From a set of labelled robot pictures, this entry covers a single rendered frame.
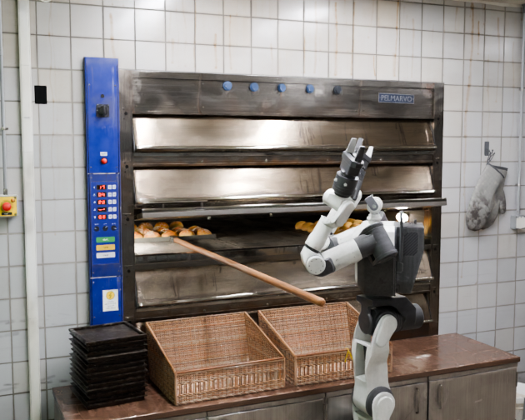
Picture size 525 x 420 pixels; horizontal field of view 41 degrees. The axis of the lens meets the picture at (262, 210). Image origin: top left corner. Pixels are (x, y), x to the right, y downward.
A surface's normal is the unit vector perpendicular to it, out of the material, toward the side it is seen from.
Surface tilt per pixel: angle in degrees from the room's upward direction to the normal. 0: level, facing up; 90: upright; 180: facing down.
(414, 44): 90
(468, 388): 93
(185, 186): 70
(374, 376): 90
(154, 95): 90
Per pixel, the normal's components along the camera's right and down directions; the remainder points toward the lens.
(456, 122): 0.40, 0.08
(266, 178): 0.37, -0.26
